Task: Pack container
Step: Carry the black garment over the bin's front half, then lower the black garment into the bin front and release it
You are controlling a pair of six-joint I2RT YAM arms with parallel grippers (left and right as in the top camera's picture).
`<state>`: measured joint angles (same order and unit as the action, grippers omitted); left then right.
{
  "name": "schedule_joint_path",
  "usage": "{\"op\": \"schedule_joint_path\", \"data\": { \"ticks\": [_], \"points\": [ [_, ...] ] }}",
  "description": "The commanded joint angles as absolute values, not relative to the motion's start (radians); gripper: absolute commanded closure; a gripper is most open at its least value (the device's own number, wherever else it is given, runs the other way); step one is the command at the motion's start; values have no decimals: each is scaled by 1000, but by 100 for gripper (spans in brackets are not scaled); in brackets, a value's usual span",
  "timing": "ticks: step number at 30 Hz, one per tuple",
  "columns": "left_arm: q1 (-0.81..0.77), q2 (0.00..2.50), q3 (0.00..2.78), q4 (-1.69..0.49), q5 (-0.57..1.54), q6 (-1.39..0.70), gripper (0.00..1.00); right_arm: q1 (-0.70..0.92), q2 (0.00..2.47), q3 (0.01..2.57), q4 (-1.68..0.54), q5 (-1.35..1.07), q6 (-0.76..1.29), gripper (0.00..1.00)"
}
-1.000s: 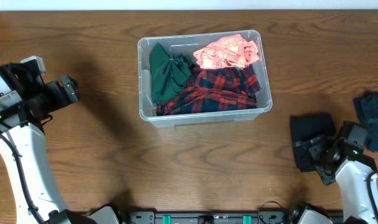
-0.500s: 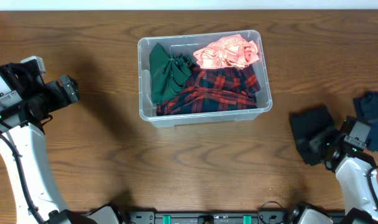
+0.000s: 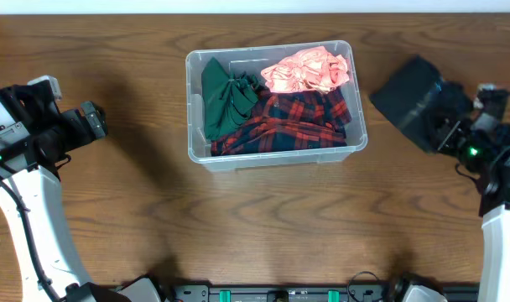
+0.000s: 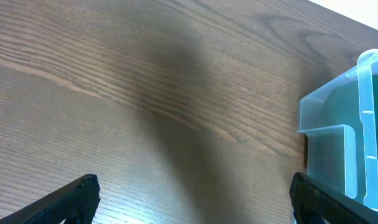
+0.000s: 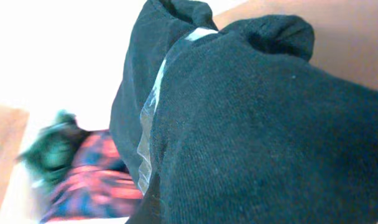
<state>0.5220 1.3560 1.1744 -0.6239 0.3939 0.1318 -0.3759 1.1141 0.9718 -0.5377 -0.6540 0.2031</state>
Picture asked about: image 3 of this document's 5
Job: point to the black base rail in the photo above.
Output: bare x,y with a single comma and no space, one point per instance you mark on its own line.
363,291

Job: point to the clear plastic storage container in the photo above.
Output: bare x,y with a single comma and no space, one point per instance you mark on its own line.
252,60

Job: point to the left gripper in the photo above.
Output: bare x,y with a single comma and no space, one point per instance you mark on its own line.
92,120

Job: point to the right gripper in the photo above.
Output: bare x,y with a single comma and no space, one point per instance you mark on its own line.
462,128

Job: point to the pink garment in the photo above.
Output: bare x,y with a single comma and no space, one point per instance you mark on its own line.
313,69

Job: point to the red plaid flannel shirt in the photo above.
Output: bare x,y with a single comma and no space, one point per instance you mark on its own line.
289,122

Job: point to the black garment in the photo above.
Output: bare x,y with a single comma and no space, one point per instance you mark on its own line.
419,102

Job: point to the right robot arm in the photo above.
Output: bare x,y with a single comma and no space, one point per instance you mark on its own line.
491,178

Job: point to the dark green garment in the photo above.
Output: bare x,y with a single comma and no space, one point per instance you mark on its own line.
228,99

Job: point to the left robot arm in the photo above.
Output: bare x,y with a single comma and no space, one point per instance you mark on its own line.
35,142

